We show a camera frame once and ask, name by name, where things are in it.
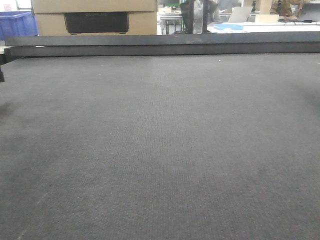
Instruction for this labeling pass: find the blue plastic crate on table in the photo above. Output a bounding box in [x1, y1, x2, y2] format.
[0, 11, 39, 41]

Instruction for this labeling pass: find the silver open laptop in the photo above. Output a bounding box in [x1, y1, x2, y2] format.
[228, 6, 253, 23]

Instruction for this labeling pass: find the black metal rail frame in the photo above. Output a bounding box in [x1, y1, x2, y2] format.
[0, 31, 320, 86]

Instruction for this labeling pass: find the black vertical post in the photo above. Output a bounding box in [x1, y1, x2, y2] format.
[182, 0, 194, 34]

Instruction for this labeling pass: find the large cardboard box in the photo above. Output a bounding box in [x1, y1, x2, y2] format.
[31, 0, 158, 36]

